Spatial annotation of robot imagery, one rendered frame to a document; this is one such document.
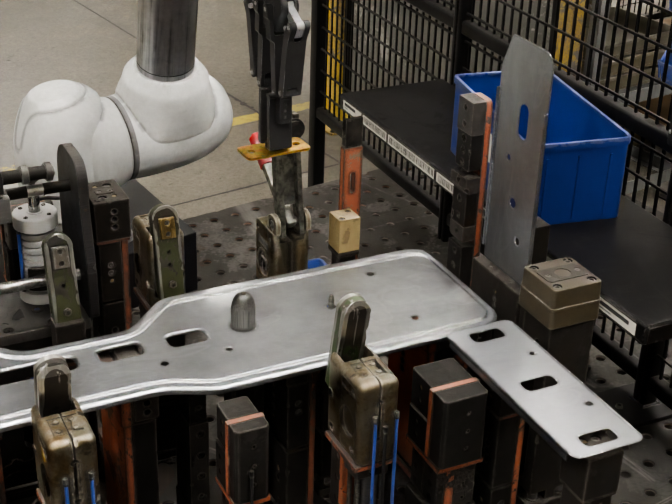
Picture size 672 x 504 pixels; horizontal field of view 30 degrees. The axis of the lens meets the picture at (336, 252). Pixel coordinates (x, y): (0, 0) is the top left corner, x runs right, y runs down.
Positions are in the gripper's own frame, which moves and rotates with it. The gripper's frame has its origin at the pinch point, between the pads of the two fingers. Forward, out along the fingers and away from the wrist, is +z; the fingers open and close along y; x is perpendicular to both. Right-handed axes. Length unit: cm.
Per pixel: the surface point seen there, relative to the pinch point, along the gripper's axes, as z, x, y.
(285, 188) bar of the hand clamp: 17.6, 9.0, -15.0
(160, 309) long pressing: 28.3, -12.3, -8.8
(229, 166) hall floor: 131, 105, -253
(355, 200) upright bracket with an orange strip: 21.6, 20.0, -14.7
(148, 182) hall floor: 130, 74, -252
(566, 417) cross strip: 28.4, 21.3, 34.1
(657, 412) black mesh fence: 58, 64, 8
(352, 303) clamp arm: 16.9, 1.6, 17.4
